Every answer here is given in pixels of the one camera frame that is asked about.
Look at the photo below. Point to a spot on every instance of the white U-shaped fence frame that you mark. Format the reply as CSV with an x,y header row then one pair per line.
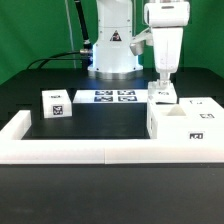
x,y
14,149

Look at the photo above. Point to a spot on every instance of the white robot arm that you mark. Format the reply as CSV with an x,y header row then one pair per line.
x,y
116,51

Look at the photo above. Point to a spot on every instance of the white cabinet door panel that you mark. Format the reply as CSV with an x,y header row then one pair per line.
x,y
162,92

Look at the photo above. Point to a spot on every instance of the white base tag plate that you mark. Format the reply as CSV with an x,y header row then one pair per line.
x,y
110,96

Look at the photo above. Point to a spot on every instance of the white cabinet body box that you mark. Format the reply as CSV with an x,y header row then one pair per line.
x,y
196,118

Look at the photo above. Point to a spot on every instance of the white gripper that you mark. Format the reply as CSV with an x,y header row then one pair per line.
x,y
164,80

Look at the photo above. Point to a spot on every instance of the white cabinet top block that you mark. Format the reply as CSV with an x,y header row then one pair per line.
x,y
56,104

